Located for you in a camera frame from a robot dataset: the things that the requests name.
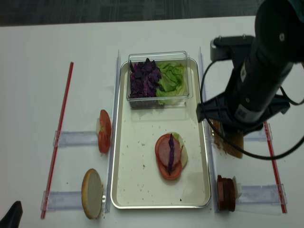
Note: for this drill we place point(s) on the purple cabbage pieces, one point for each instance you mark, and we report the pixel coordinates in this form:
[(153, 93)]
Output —
[(144, 78)]

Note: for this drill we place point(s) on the upper left clear holder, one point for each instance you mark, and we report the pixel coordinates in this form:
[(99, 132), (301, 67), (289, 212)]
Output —
[(66, 138)]

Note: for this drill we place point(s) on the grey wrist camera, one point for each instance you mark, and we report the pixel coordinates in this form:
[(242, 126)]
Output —
[(226, 48)]

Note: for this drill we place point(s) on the white onion slice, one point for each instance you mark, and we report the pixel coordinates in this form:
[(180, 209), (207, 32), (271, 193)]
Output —
[(184, 154)]

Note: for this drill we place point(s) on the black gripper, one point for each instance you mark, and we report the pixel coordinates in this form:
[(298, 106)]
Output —
[(241, 120)]

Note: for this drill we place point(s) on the black object at corner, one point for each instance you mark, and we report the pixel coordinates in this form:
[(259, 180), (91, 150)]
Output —
[(13, 217)]

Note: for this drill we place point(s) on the green lettuce leaves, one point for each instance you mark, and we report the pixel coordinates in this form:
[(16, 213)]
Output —
[(171, 82)]

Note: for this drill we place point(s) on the red tape strip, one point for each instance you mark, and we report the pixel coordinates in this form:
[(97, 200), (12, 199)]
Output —
[(280, 187), (54, 154)]

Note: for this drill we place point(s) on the white metal tray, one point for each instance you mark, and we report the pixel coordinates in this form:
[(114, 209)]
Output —
[(136, 179)]

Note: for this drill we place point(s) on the tomato slice on stack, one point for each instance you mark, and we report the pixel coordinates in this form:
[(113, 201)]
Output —
[(177, 169)]

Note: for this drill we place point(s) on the bun bottom half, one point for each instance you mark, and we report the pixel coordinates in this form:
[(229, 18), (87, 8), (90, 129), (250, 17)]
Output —
[(92, 194)]

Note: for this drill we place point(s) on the lower right clear holder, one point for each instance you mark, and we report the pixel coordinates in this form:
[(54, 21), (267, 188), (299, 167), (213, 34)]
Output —
[(254, 194)]

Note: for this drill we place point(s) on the white block behind ham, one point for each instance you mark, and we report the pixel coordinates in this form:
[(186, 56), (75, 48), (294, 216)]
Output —
[(238, 188)]

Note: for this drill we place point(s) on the left long clear divider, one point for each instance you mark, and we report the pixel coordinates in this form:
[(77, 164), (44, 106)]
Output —
[(107, 196)]

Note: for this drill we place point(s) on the ham slice on stack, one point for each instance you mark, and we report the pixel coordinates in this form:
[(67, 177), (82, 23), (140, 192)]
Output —
[(164, 151)]

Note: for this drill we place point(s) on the left red tape strip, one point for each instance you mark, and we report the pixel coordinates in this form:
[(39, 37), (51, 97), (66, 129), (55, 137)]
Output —
[(54, 154)]

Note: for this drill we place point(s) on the clear plastic container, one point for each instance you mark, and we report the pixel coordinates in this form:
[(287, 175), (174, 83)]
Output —
[(180, 57)]

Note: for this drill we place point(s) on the purple cabbage strip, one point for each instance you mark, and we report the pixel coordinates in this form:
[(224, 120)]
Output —
[(171, 154)]

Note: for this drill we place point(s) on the lower left clear holder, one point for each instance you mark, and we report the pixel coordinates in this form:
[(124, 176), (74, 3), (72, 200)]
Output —
[(61, 200)]

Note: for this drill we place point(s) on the right red tape strip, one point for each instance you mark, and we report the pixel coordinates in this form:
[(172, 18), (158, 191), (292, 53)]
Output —
[(280, 187)]

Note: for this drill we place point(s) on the tomato slices stack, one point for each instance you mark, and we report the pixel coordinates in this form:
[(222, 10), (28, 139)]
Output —
[(105, 130)]

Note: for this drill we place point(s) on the ham slices stack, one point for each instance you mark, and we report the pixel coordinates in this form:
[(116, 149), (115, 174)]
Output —
[(226, 193)]

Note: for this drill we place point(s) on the white onion behind tomato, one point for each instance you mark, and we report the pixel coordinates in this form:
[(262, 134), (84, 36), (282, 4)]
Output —
[(97, 130)]

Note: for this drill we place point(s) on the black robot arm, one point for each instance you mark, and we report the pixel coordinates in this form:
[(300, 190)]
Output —
[(260, 65)]

